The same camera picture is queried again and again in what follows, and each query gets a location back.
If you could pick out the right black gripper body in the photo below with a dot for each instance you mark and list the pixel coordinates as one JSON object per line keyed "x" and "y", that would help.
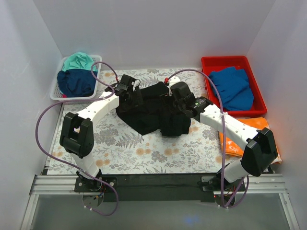
{"x": 173, "y": 101}

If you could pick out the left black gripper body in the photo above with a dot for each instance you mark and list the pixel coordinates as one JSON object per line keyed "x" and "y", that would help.
{"x": 134, "y": 96}

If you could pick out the black t shirt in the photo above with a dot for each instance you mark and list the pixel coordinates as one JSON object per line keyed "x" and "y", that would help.
{"x": 154, "y": 114}

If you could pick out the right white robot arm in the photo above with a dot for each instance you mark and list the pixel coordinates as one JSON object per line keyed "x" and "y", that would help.
{"x": 258, "y": 145}

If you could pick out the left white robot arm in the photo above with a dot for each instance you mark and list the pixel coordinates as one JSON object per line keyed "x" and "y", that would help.
{"x": 77, "y": 134}

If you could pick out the navy blue t shirt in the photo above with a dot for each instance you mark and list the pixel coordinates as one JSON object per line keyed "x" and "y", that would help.
{"x": 76, "y": 82}

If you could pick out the teal t shirt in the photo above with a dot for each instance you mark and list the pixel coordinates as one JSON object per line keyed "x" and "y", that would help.
{"x": 78, "y": 60}

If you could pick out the orange white t shirt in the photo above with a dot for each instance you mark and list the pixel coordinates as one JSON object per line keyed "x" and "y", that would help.
{"x": 261, "y": 124}

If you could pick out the white plastic basket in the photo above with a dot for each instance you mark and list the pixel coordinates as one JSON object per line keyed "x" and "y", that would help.
{"x": 57, "y": 95}

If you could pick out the aluminium mounting rail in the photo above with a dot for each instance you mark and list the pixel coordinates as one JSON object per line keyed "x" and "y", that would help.
{"x": 62, "y": 203}

